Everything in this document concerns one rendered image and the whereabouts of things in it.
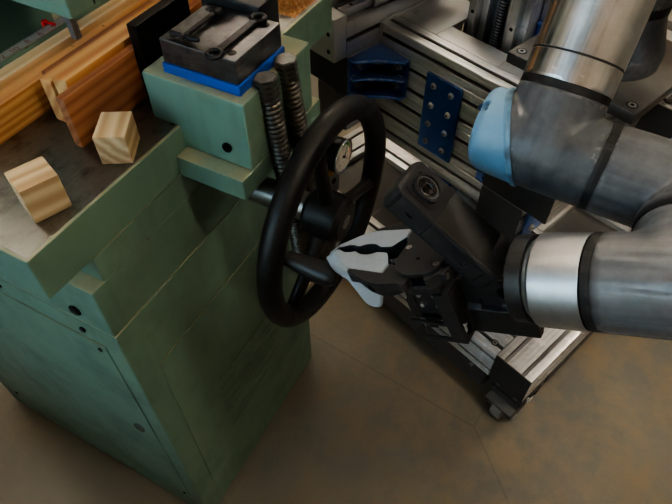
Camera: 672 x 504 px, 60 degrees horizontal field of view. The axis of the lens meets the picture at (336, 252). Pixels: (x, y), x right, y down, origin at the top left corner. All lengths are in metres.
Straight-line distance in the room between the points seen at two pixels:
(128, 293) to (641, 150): 0.56
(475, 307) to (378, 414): 0.96
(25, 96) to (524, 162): 0.54
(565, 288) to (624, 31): 0.20
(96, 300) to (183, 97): 0.24
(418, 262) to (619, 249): 0.16
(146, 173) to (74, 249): 0.12
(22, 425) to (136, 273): 0.93
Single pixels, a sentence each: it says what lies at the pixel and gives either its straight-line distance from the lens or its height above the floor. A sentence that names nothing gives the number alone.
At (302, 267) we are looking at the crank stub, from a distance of 0.60.
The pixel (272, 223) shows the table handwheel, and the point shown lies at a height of 0.90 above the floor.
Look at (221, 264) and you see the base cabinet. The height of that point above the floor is 0.63.
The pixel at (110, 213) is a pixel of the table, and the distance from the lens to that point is 0.67.
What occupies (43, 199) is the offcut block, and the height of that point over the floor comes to 0.92.
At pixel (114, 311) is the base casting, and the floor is 0.75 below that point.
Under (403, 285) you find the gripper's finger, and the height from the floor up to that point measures 0.93.
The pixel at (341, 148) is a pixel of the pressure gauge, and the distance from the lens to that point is 0.99.
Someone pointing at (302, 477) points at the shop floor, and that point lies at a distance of 1.40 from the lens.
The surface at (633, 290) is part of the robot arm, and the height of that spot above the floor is 1.01.
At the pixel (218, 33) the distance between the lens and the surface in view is 0.67.
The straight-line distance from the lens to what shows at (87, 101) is 0.70.
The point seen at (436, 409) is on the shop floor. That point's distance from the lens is 1.48.
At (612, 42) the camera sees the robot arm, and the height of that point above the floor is 1.08.
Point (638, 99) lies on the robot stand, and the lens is 0.97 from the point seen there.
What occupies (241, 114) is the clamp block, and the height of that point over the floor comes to 0.95.
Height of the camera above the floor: 1.32
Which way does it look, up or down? 50 degrees down
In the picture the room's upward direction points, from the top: straight up
